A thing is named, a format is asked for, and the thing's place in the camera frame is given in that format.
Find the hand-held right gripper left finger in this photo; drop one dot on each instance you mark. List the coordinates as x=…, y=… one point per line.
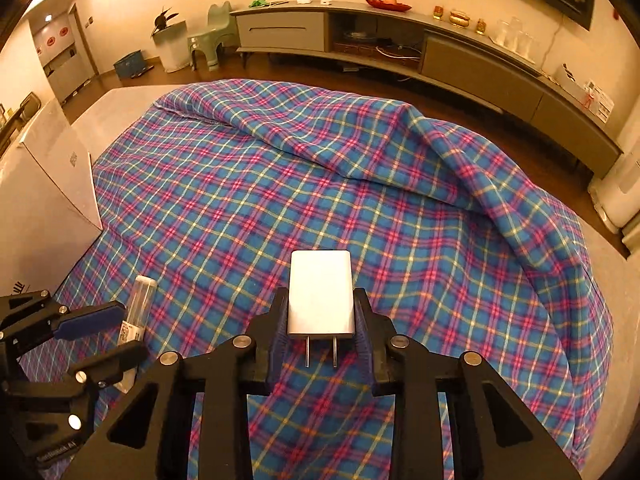
x=280, y=332

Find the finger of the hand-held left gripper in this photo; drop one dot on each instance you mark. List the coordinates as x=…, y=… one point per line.
x=90, y=317
x=122, y=357

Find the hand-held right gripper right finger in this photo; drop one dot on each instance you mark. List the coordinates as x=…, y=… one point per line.
x=362, y=335

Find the white charger plug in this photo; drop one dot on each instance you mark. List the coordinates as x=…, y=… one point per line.
x=320, y=295

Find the clear labelled tube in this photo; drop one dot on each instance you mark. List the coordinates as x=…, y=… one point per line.
x=142, y=300

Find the white foam box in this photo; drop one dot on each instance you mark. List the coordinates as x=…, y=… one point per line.
x=45, y=200

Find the blue plaid cloth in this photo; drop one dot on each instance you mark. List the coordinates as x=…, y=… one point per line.
x=350, y=160

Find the blue plastic crate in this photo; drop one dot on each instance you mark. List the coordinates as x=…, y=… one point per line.
x=129, y=65

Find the potted plant white pot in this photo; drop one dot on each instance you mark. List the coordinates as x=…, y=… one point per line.
x=172, y=47

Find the white air conditioner unit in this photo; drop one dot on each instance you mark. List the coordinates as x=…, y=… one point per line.
x=620, y=200

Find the grey television cabinet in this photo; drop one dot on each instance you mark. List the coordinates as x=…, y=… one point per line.
x=475, y=65

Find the green plastic chair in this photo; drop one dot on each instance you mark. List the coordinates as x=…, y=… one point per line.
x=212, y=35

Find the small amber jar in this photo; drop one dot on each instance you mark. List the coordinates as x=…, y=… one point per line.
x=438, y=12
x=481, y=26

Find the green toy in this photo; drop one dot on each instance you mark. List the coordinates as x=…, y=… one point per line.
x=260, y=2

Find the white desk organizer box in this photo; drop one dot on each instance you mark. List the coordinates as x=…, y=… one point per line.
x=587, y=92

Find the burger shaped ornament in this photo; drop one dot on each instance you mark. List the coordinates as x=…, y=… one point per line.
x=459, y=18

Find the red fruit plate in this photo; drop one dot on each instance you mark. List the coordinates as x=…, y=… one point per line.
x=389, y=5

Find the clear glass cup set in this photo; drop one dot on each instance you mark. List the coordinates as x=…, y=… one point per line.
x=515, y=37

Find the red knot wall ornament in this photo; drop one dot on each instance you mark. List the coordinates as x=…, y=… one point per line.
x=615, y=14

